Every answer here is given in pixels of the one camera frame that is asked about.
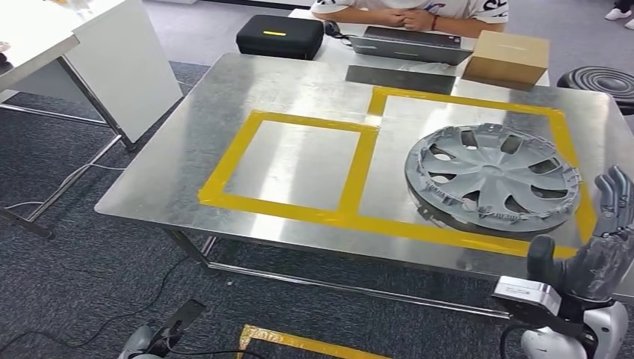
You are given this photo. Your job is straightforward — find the stainless steel workbench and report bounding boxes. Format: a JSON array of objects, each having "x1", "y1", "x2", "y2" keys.
[{"x1": 95, "y1": 52, "x2": 634, "y2": 321}]

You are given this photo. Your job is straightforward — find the white desk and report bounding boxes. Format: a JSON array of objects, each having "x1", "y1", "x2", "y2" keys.
[
  {"x1": 288, "y1": 8, "x2": 551, "y2": 89},
  {"x1": 0, "y1": 0, "x2": 184, "y2": 240}
]

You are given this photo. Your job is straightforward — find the silver plastic wheel hubcap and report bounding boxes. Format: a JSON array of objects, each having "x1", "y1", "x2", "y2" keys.
[{"x1": 404, "y1": 123, "x2": 583, "y2": 235}]

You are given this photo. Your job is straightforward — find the black cable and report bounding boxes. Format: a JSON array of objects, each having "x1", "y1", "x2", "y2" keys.
[{"x1": 0, "y1": 257, "x2": 191, "y2": 352}]

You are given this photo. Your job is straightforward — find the black case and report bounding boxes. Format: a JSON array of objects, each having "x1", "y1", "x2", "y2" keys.
[{"x1": 236, "y1": 14, "x2": 325, "y2": 61}]

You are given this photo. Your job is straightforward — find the person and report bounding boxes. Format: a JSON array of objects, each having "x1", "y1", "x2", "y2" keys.
[
  {"x1": 310, "y1": 0, "x2": 510, "y2": 40},
  {"x1": 604, "y1": 0, "x2": 634, "y2": 31}
]

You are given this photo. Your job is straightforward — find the brown cardboard box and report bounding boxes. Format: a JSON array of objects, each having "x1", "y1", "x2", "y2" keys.
[{"x1": 461, "y1": 30, "x2": 551, "y2": 92}]

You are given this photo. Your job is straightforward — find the dark grey electronic device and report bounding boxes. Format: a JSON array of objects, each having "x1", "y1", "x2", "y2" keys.
[{"x1": 348, "y1": 25, "x2": 475, "y2": 67}]

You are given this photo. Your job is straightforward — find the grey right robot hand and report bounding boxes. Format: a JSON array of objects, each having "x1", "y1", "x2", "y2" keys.
[{"x1": 526, "y1": 165, "x2": 634, "y2": 303}]

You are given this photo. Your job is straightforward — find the white cable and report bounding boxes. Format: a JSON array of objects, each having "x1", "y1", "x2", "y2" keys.
[{"x1": 4, "y1": 162, "x2": 126, "y2": 211}]

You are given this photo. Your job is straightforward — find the black round stool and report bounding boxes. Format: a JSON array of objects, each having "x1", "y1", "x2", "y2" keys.
[{"x1": 556, "y1": 66, "x2": 634, "y2": 117}]

